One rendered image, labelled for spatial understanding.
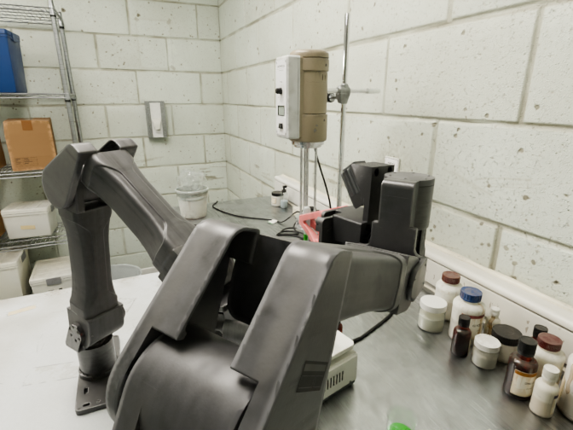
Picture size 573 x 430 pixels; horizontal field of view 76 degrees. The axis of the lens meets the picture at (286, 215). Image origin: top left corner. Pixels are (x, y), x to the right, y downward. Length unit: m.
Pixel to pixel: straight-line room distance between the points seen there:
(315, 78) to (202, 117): 2.08
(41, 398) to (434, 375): 0.72
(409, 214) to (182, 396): 0.30
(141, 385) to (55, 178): 0.45
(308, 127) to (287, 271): 0.81
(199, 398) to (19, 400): 0.69
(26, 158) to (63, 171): 2.05
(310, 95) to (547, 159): 0.53
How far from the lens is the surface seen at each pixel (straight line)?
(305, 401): 0.19
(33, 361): 0.94
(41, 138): 2.62
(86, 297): 0.70
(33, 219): 2.77
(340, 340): 0.70
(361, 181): 0.47
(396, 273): 0.35
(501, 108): 0.96
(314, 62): 0.98
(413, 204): 0.42
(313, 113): 0.98
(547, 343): 0.81
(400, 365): 0.82
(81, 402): 0.78
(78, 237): 0.65
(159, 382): 0.20
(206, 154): 3.03
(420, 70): 1.13
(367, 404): 0.73
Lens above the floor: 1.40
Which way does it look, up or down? 18 degrees down
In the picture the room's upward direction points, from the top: straight up
